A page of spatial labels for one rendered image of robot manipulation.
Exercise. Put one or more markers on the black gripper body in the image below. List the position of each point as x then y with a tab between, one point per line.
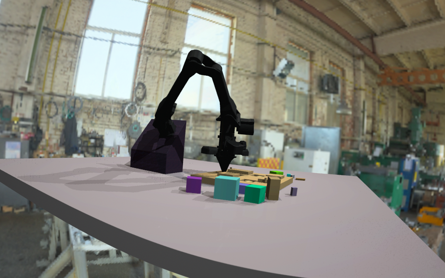
218	150

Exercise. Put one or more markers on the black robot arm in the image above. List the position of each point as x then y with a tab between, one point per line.
229	115

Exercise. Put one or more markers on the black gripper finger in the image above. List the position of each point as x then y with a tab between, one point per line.
228	161
222	162

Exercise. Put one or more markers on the brown rectangular block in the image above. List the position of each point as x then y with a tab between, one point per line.
273	187

